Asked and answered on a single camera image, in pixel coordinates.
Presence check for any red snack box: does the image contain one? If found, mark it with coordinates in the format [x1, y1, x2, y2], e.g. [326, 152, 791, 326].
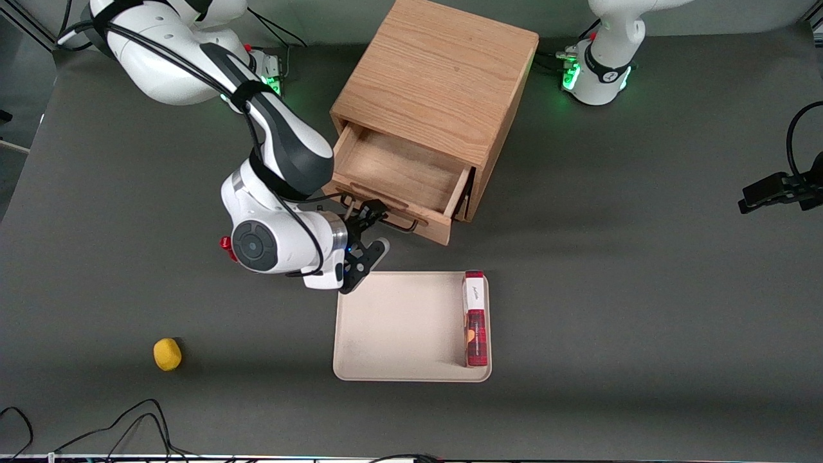
[462, 270, 489, 368]

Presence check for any black camera cable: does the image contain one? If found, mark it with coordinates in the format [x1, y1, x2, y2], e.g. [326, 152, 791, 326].
[786, 101, 823, 178]

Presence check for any yellow lemon-shaped object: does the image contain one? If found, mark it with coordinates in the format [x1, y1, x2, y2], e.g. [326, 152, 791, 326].
[153, 338, 183, 372]

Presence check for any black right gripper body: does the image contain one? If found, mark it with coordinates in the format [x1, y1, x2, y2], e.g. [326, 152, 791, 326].
[343, 215, 372, 259]

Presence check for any black base cable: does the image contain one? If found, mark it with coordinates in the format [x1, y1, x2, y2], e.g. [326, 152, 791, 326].
[246, 8, 308, 49]

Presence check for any wooden drawer cabinet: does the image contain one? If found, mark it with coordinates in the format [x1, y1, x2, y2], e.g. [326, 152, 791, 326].
[329, 0, 539, 222]

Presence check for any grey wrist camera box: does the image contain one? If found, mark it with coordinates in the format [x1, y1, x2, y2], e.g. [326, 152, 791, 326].
[339, 237, 391, 295]

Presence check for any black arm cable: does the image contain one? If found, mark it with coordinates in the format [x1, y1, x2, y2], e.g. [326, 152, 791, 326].
[58, 18, 326, 278]

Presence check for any black floor cable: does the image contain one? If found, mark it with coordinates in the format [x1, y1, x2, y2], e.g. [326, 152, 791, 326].
[0, 406, 35, 461]
[366, 453, 446, 463]
[54, 398, 194, 463]

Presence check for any wooden drawer with black handle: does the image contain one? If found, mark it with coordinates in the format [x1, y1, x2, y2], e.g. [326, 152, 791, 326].
[323, 123, 475, 246]

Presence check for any beige plastic tray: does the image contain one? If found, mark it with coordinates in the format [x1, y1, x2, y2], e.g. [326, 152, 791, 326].
[332, 271, 493, 383]

